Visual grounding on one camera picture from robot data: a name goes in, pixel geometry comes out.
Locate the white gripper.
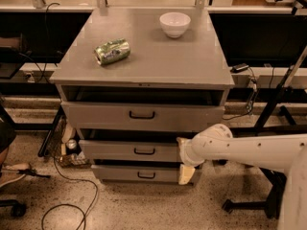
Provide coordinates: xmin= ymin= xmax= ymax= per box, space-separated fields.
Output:
xmin=177 ymin=137 xmax=204 ymax=185

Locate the grey drawer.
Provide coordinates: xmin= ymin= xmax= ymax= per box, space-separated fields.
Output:
xmin=79 ymin=140 xmax=181 ymax=162
xmin=91 ymin=165 xmax=179 ymax=184
xmin=61 ymin=102 xmax=224 ymax=132

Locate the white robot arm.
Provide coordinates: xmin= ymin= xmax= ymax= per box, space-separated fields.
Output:
xmin=177 ymin=124 xmax=307 ymax=230

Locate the grey bottom drawer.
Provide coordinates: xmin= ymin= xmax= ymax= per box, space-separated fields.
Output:
xmin=91 ymin=165 xmax=179 ymax=184

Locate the grey top drawer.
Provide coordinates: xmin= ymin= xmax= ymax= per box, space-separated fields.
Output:
xmin=61 ymin=102 xmax=224 ymax=132

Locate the grey drawer cabinet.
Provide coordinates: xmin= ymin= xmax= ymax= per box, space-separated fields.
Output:
xmin=49 ymin=7 xmax=235 ymax=187

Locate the black power adapter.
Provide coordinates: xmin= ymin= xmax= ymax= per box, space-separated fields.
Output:
xmin=230 ymin=63 xmax=248 ymax=73

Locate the clutter basket under table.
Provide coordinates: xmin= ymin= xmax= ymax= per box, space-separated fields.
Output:
xmin=47 ymin=118 xmax=89 ymax=168

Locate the crushed green soda can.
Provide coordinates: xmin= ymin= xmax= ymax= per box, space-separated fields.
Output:
xmin=94 ymin=38 xmax=130 ymax=65

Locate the white ceramic bowl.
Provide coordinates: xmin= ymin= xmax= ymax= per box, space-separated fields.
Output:
xmin=159 ymin=12 xmax=191 ymax=38

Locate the black office chair base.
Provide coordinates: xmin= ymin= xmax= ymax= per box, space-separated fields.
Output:
xmin=0 ymin=169 xmax=50 ymax=217

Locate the person's shoe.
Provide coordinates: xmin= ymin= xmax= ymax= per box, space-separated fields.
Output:
xmin=0 ymin=163 xmax=31 ymax=188

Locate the black stand frame right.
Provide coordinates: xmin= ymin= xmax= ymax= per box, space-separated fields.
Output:
xmin=223 ymin=46 xmax=307 ymax=219

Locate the black floor cable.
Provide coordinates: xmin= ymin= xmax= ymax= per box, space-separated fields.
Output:
xmin=40 ymin=156 xmax=101 ymax=230

